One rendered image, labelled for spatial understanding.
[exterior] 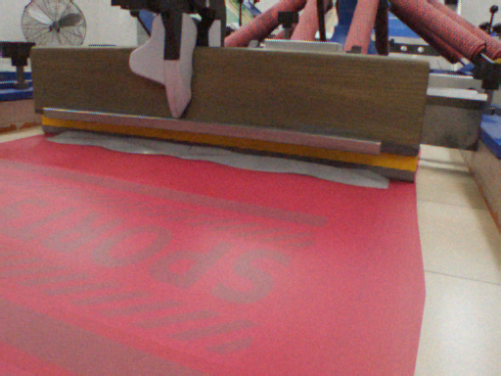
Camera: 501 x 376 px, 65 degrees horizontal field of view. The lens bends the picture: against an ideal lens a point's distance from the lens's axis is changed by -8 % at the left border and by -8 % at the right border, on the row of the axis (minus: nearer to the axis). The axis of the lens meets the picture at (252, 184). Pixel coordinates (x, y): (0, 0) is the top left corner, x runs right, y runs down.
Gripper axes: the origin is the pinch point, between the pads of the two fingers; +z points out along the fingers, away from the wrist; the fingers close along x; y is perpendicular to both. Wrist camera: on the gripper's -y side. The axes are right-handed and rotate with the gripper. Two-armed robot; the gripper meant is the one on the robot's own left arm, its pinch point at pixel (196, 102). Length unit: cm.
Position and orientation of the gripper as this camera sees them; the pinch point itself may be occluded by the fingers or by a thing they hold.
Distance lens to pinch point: 40.2
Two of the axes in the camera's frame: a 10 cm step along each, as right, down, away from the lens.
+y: -9.3, -1.5, 3.3
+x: -3.6, 2.6, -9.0
